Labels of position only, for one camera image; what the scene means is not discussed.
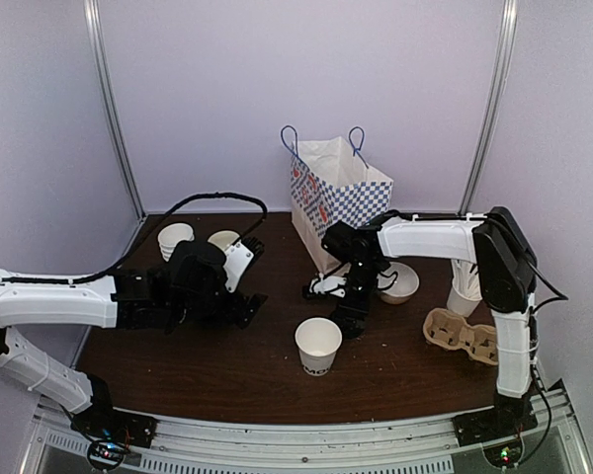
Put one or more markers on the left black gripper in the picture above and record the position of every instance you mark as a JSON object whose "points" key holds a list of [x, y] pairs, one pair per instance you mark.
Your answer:
{"points": [[252, 306]]}

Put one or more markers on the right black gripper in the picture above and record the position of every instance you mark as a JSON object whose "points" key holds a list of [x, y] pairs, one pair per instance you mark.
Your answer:
{"points": [[342, 317]]}

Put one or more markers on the white paper coffee cup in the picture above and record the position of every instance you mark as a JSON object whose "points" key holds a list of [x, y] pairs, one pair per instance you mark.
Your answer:
{"points": [[318, 341]]}

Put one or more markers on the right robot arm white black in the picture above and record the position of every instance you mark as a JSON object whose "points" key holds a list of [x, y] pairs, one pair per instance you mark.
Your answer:
{"points": [[493, 243]]}

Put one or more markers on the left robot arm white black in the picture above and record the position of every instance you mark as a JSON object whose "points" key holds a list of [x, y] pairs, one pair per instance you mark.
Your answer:
{"points": [[114, 298]]}

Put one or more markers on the checkered paper takeout bag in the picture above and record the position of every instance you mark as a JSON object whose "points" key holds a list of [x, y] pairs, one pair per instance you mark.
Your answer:
{"points": [[330, 181]]}

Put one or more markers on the white ceramic bowl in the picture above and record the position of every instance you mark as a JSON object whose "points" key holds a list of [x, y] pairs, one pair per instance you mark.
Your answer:
{"points": [[397, 284]]}

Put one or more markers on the cream ceramic mug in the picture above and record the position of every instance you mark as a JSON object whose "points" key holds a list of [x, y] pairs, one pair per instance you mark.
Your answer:
{"points": [[223, 239]]}

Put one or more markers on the brown cardboard cup carrier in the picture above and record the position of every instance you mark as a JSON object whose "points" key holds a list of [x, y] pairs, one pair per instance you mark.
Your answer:
{"points": [[452, 332]]}

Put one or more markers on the white cup holding straws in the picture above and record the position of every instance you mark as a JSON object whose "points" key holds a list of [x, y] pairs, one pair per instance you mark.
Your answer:
{"points": [[461, 304]]}

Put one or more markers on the stack of white paper cups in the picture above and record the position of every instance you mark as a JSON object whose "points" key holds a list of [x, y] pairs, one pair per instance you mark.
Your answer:
{"points": [[170, 236]]}

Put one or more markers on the bundle of white wrapped straws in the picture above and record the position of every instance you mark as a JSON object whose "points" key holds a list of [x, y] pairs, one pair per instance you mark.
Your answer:
{"points": [[465, 280]]}

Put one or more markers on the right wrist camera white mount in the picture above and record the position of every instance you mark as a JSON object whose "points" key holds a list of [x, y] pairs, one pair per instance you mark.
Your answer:
{"points": [[323, 285]]}

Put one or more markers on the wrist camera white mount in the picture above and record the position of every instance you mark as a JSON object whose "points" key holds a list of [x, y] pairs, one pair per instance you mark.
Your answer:
{"points": [[240, 256], [323, 285]]}

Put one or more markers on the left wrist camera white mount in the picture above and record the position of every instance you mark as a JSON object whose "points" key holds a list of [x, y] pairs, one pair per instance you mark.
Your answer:
{"points": [[240, 256]]}

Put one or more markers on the aluminium front rail frame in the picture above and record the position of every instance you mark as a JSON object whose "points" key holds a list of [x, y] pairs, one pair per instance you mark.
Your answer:
{"points": [[421, 445]]}

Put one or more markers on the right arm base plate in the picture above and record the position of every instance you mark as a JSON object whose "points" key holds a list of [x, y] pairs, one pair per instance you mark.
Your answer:
{"points": [[488, 425]]}

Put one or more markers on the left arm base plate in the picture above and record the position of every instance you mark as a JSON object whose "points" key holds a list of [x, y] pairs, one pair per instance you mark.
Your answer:
{"points": [[123, 428]]}

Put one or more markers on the right aluminium corner post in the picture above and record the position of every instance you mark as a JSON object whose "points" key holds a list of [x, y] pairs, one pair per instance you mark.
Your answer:
{"points": [[500, 73]]}

